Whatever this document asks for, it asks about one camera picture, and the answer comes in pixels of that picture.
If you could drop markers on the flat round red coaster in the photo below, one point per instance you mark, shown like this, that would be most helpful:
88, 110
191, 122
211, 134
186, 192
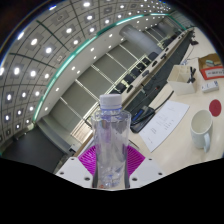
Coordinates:
215, 107

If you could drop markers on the group of ceiling lights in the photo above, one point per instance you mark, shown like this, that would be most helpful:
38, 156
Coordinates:
48, 50

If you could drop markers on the clear plastic water bottle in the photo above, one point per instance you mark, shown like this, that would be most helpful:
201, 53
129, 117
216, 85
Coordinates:
110, 140

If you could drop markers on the small open white box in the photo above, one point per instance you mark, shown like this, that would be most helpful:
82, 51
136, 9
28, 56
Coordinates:
180, 83

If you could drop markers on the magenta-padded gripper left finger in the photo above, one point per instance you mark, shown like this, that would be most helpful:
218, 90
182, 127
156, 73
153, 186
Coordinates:
85, 160

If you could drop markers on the green eraser block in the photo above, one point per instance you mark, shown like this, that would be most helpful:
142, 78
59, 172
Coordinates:
210, 62

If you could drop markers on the small white rectangular device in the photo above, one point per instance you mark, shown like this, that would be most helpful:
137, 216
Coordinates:
210, 86

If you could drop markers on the grey round column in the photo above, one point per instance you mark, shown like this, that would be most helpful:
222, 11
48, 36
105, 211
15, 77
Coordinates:
140, 38

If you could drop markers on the black desk microphone console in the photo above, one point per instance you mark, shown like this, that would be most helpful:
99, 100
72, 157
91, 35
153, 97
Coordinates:
143, 116

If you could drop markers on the white printed paper sheet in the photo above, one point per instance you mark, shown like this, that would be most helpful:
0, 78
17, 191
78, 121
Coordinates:
163, 125

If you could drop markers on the white ceramic mug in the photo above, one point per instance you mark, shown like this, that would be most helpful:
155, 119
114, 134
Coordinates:
201, 128

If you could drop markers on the row of black office chairs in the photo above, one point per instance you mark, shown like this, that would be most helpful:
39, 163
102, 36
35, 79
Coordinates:
140, 70

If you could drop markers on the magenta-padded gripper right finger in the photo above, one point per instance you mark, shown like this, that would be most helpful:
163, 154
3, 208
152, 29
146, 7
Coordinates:
136, 160

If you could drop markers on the open brown box, red side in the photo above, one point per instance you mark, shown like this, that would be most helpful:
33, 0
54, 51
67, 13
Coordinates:
213, 72

